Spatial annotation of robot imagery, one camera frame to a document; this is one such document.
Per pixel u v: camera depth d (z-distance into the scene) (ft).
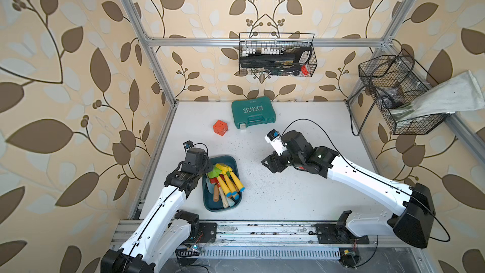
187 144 2.37
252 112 3.56
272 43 2.99
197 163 2.03
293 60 2.70
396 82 2.60
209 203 2.65
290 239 2.42
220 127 3.34
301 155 1.85
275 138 2.19
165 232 1.86
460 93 1.86
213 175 2.76
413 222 1.25
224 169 2.84
